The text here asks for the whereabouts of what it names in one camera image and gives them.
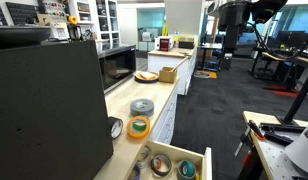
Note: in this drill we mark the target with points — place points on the black clamp tools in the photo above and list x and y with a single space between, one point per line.
267 131

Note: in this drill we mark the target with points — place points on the black masking tape roll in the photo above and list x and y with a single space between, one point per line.
166 165

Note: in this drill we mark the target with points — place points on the red white appliance box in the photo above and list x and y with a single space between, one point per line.
164 43

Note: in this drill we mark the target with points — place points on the white drawer cabinet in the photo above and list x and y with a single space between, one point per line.
163 131

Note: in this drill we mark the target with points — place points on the open wooden drawer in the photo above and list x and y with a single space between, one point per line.
202 162

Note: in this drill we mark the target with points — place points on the clear tape roll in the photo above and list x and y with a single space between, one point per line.
144 157

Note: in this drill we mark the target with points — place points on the wooden spoon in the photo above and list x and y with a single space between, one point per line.
179 64

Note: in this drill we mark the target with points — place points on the purple tape roll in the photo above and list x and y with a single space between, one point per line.
135 173

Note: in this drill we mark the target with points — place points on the white shelving unit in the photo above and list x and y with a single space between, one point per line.
98 20

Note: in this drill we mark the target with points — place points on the teal tape roll in drawer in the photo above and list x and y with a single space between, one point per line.
185 170

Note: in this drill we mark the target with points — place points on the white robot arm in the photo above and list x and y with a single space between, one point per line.
233 18

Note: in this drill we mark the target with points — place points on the small red tape roll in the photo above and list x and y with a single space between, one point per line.
157 163

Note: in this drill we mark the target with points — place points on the orange tape roll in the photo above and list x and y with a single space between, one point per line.
135 134

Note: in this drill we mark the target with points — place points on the grey duct tape roll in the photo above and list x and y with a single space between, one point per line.
142 107

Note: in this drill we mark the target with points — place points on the large black box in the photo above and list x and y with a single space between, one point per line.
53 118

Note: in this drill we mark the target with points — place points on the black microwave oven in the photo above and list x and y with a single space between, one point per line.
117 65

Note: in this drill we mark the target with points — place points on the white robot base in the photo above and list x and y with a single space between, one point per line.
297 151

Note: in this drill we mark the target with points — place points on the green tape roll on counter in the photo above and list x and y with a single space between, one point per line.
139 125

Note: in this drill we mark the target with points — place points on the dark plate with bread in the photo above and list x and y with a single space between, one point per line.
146 77

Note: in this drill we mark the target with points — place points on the wooden utensil holder box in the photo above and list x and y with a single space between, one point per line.
167 75

